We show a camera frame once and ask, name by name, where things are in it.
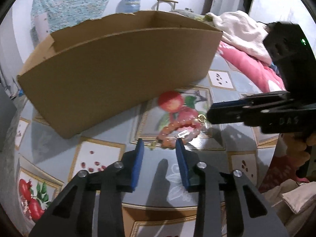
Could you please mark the person's right hand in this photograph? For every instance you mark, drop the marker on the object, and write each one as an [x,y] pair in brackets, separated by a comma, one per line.
[295,145]

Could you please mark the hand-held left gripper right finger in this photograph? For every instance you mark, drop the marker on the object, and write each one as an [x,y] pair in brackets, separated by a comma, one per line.
[182,163]

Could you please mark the wooden chair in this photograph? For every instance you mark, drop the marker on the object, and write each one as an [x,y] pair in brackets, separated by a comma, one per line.
[167,1]

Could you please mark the white fluffy towel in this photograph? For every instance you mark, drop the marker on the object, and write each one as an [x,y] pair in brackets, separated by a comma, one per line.
[237,29]

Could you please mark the grey patterned pillow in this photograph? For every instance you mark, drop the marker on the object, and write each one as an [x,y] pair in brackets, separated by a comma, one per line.
[184,12]

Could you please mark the teal floral cloth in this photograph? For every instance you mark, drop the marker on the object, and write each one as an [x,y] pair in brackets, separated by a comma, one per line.
[69,2]

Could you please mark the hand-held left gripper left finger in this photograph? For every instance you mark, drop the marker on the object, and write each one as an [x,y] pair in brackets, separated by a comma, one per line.
[138,163]

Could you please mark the beige cloth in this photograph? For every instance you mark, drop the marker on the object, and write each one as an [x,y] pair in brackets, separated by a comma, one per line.
[284,197]

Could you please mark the light blue patterned cloth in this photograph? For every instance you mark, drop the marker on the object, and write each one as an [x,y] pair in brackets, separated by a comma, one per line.
[273,67]

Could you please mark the pink floral blanket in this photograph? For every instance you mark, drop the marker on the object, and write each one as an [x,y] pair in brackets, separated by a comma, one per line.
[246,61]

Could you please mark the brown cardboard box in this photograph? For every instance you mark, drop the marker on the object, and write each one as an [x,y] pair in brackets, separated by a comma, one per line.
[111,79]

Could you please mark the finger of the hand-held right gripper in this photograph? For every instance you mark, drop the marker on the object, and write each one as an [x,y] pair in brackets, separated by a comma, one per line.
[227,116]
[229,104]

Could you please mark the blue water bottle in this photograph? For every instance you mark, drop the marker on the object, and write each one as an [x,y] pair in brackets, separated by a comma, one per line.
[132,3]

